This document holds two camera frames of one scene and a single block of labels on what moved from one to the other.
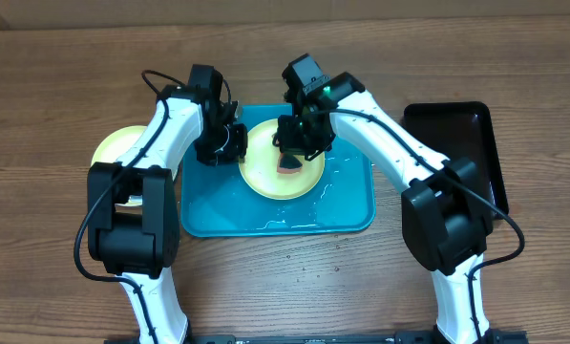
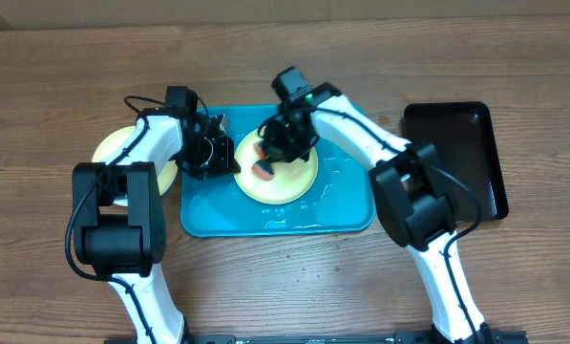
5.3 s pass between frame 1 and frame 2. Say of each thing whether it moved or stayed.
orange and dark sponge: moved
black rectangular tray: stayed
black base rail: stayed
